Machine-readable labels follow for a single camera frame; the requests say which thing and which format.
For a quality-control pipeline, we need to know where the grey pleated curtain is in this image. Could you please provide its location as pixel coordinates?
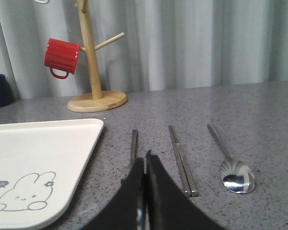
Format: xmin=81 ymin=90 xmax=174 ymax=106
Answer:
xmin=0 ymin=0 xmax=288 ymax=99

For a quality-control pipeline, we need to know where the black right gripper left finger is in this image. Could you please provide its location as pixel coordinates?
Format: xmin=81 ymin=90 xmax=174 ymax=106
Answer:
xmin=82 ymin=158 xmax=146 ymax=230

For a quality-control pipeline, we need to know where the cream rabbit serving tray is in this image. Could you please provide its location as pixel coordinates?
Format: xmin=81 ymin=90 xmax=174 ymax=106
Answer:
xmin=0 ymin=118 xmax=104 ymax=230

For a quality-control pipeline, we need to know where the silver metal spoon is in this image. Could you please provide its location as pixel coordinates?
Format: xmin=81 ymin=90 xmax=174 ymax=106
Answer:
xmin=207 ymin=124 xmax=255 ymax=194

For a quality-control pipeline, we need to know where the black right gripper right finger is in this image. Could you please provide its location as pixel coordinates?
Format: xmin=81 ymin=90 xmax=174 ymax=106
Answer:
xmin=146 ymin=150 xmax=224 ymax=230

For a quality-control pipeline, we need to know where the wooden mug tree stand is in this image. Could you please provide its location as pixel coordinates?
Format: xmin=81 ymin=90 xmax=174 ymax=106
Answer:
xmin=67 ymin=0 xmax=128 ymax=113

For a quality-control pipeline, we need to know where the red ribbed mug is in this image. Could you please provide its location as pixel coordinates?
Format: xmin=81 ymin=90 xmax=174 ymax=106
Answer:
xmin=44 ymin=38 xmax=81 ymax=79

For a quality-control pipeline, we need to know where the silver metal fork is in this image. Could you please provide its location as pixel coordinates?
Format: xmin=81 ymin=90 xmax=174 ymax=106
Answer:
xmin=120 ymin=129 xmax=138 ymax=182

